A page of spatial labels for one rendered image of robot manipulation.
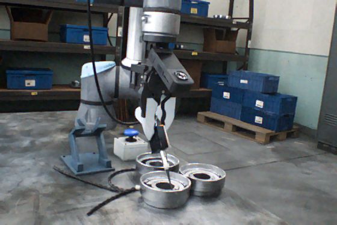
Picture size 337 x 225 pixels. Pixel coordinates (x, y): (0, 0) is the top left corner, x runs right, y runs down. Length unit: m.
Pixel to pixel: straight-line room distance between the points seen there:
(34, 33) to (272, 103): 2.91
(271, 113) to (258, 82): 0.44
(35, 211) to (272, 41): 5.19
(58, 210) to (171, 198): 0.22
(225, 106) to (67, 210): 4.33
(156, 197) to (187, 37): 4.93
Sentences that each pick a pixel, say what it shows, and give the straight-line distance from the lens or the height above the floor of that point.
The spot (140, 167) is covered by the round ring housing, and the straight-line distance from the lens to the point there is 0.81.
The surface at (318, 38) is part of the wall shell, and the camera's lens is 5.11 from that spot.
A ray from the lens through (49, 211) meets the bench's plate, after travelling 0.69.
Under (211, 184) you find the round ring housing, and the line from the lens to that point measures 0.75.
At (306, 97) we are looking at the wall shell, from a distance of 5.17.
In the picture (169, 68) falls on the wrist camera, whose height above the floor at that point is 1.07.
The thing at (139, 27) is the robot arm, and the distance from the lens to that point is 1.17.
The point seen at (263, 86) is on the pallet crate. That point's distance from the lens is 4.51.
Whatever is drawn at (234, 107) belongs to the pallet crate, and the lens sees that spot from 4.80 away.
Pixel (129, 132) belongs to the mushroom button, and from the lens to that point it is 0.94.
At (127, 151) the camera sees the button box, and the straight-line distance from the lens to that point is 0.93.
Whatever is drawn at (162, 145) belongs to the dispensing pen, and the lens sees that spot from 0.69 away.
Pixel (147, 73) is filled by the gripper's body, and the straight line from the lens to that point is 0.67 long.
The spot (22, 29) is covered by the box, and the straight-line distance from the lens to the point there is 4.11.
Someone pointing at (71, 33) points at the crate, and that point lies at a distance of 4.26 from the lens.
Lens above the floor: 1.12
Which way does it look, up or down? 11 degrees down
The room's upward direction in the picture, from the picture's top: 5 degrees clockwise
